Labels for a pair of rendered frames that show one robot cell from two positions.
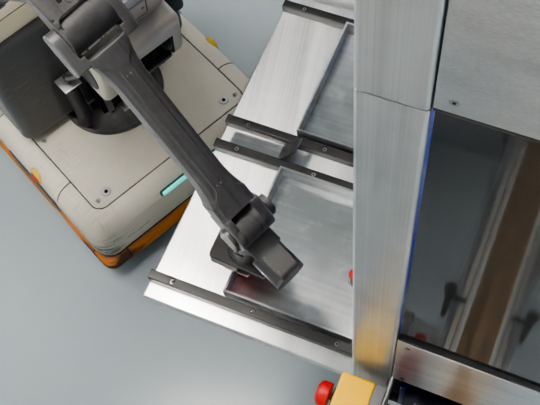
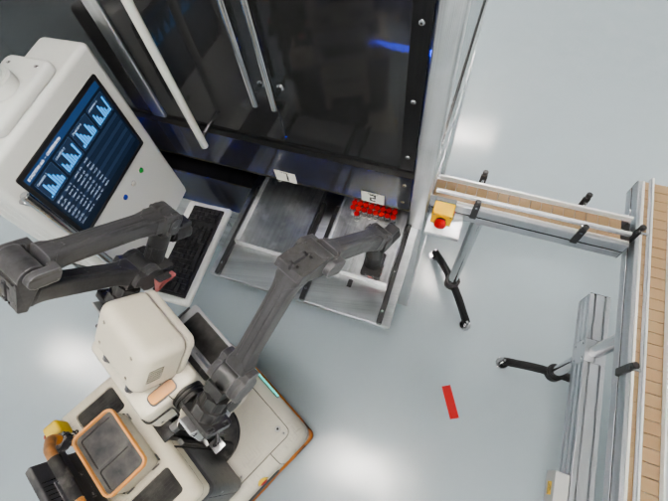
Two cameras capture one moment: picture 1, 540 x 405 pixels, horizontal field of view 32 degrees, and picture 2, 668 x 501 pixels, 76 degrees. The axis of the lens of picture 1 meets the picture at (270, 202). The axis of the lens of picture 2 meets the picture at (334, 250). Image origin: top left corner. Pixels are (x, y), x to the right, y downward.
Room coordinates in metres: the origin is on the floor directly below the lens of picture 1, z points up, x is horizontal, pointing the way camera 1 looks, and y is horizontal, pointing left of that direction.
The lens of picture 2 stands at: (0.77, 0.64, 2.32)
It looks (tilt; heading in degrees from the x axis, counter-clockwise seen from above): 63 degrees down; 267
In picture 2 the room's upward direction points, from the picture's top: 11 degrees counter-clockwise
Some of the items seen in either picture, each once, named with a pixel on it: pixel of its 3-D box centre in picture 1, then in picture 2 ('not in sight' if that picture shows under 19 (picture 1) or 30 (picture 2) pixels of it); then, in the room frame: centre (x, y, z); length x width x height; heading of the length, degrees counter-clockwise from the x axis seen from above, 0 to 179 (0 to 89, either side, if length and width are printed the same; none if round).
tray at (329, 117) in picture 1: (406, 104); (282, 213); (0.89, -0.29, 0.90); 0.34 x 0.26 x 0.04; 58
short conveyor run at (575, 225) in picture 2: not in sight; (527, 209); (0.01, -0.04, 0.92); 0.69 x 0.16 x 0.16; 148
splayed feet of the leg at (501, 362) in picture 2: not in sight; (551, 374); (-0.17, 0.45, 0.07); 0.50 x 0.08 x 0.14; 148
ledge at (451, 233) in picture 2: not in sight; (444, 221); (0.30, -0.10, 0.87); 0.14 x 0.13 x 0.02; 58
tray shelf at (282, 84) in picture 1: (339, 175); (317, 243); (0.79, -0.14, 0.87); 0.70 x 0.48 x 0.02; 148
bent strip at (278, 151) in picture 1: (264, 141); not in sight; (0.87, -0.01, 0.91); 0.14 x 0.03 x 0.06; 58
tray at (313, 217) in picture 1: (341, 261); (366, 235); (0.61, -0.11, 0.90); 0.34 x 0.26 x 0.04; 58
